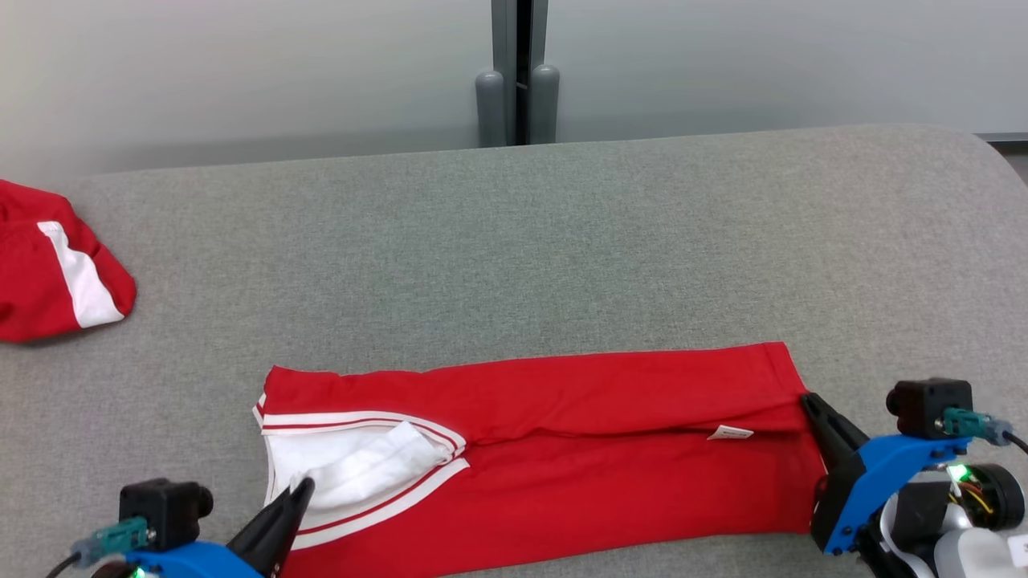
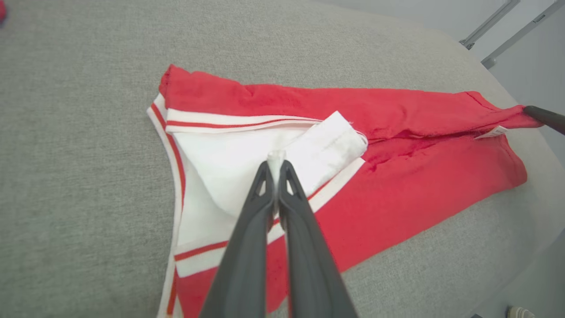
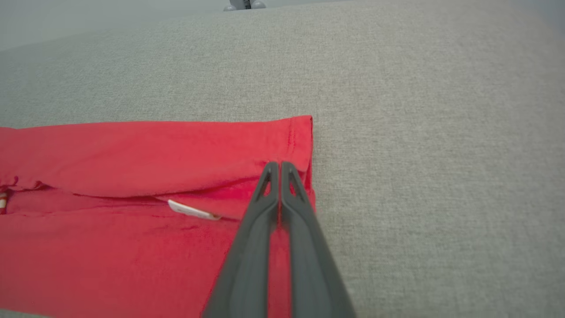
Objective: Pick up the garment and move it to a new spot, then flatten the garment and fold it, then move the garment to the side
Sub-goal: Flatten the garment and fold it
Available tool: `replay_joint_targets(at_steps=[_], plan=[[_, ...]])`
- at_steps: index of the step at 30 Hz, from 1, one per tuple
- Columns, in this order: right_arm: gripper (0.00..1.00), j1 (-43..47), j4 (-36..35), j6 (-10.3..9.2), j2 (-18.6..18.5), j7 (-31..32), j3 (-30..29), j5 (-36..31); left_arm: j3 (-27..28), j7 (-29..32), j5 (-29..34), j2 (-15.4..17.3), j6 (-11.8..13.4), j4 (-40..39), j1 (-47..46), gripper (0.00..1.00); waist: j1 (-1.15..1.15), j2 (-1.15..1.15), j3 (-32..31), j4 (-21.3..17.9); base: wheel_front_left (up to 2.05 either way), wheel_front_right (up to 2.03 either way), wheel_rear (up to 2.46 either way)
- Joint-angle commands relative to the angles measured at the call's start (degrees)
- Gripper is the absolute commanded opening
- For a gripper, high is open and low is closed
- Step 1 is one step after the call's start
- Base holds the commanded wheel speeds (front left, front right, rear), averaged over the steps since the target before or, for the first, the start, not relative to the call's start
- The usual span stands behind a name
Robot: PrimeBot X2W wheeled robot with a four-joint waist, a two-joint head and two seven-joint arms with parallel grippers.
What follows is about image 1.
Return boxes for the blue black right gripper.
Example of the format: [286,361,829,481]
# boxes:
[801,392,974,557]

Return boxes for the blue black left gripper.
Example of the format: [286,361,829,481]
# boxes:
[124,478,316,578]

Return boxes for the red jersey with black print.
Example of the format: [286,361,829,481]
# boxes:
[253,341,828,578]

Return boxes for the red shorts with white stripe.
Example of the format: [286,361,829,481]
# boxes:
[0,178,137,344]

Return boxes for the teal right camera connector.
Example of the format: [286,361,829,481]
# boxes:
[941,407,1014,447]

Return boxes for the teal camera connector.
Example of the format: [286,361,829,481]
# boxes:
[71,518,153,568]
[941,407,1014,447]

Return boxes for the teal left camera connector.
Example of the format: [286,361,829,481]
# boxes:
[71,518,153,568]

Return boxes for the grey partition post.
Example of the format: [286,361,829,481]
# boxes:
[475,0,561,149]

